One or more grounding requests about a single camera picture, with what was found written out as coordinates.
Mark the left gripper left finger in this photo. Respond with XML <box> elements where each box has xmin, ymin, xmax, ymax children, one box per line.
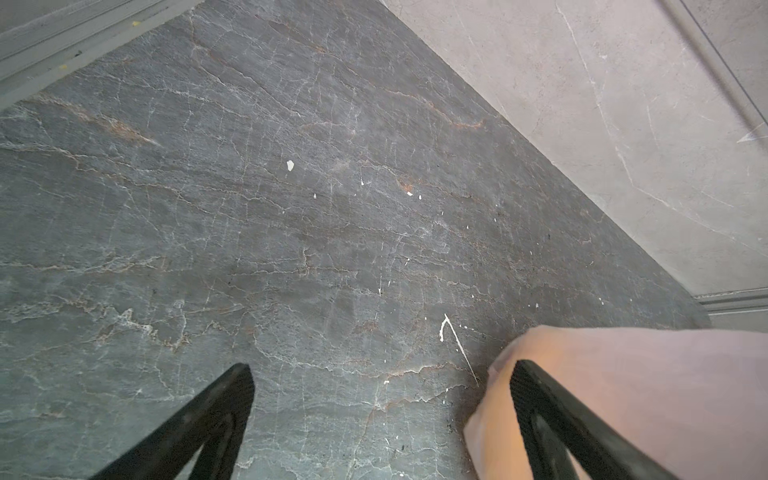
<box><xmin>93</xmin><ymin>363</ymin><xmax>255</xmax><ymax>479</ymax></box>

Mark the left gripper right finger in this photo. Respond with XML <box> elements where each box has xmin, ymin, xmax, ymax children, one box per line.
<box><xmin>510</xmin><ymin>360</ymin><xmax>675</xmax><ymax>479</ymax></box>

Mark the pink plastic bag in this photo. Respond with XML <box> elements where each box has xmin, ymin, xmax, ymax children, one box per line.
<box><xmin>464</xmin><ymin>326</ymin><xmax>767</xmax><ymax>479</ymax></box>

